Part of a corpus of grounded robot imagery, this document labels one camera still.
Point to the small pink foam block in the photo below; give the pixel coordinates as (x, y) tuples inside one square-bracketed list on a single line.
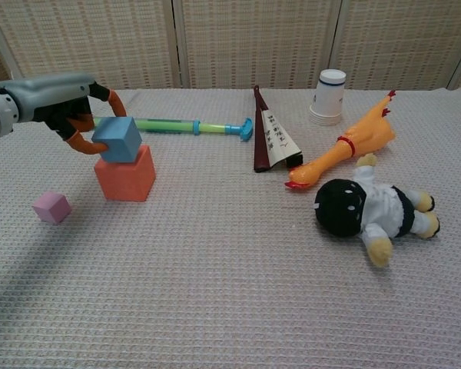
[(50, 207)]

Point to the green and blue water squirter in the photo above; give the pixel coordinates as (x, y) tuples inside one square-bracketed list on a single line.
[(165, 125)]

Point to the large orange foam block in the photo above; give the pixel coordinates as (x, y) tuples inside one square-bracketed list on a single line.
[(125, 180)]

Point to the orange rubber chicken toy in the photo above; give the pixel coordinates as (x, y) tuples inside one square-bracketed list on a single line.
[(361, 138)]

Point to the medium blue foam block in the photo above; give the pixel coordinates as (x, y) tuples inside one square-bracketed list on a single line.
[(117, 138)]

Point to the white paper cup stack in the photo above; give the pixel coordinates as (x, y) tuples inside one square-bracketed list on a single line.
[(328, 100)]

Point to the black and white plush doll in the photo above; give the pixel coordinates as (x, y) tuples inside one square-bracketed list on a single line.
[(345, 211)]

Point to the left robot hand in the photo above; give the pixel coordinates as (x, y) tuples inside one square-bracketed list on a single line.
[(50, 96)]

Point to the woven fringed tablecloth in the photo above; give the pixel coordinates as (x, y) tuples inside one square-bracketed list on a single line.
[(215, 288)]

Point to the folded paper hand fan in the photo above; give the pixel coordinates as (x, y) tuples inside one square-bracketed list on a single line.
[(270, 142)]

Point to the woven folding screen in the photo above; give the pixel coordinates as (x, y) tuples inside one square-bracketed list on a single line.
[(253, 38)]

